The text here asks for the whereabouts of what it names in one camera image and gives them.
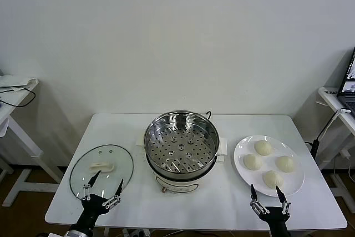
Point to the white side desk with laptop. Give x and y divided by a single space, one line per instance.
328 98

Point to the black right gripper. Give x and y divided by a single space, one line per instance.
276 220

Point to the white electric cooking pot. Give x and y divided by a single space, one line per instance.
180 185

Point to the white oval plate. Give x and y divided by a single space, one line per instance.
244 148

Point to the dark open laptop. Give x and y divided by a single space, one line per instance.
348 81

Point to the black upright floor device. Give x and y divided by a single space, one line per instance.
314 148

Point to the white crumpled cloth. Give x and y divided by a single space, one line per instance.
14 80

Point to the perforated steel steamer basket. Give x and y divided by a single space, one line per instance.
180 153

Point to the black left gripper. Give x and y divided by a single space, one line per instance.
93 206

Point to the round glass pot lid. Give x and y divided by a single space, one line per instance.
122 162

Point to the white steamed baozi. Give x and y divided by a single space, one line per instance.
285 163
253 162
273 179
263 147

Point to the white side desk with cloth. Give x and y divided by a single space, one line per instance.
25 142

